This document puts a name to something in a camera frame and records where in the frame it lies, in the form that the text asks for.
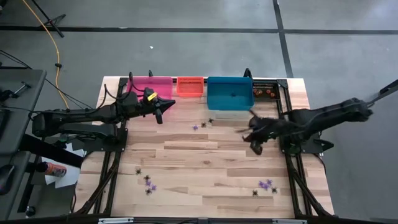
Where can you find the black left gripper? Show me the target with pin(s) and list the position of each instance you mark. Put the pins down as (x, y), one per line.
(133, 105)

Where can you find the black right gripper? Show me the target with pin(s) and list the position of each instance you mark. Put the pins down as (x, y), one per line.
(267, 129)

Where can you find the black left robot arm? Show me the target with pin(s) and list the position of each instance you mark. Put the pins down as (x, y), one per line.
(77, 115)

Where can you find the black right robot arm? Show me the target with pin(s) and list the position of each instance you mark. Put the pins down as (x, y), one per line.
(326, 113)

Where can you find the pink plastic bin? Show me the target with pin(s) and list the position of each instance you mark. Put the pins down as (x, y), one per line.
(161, 85)

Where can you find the orange plastic basket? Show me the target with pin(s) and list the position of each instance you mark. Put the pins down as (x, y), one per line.
(190, 88)

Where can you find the black plastic basket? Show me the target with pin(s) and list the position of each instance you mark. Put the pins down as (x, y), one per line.
(264, 97)

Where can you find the blue plastic bin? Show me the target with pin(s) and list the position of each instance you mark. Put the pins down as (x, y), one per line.
(224, 99)

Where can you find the white paper sheets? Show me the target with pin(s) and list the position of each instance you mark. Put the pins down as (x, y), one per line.
(71, 177)

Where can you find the orange spray can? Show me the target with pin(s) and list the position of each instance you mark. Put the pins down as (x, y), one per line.
(56, 170)

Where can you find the black tripod stand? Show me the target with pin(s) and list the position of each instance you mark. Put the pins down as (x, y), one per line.
(49, 21)

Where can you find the black clamp tool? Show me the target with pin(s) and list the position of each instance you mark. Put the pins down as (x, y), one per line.
(21, 88)

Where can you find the grey desk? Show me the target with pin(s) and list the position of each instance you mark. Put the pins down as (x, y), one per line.
(20, 137)

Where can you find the black round caster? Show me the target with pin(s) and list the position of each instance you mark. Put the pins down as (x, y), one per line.
(30, 211)

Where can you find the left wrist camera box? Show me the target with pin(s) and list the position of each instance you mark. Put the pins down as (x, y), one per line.
(151, 96)

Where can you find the silver frame bracket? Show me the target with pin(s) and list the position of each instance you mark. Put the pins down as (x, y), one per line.
(115, 220)
(289, 221)

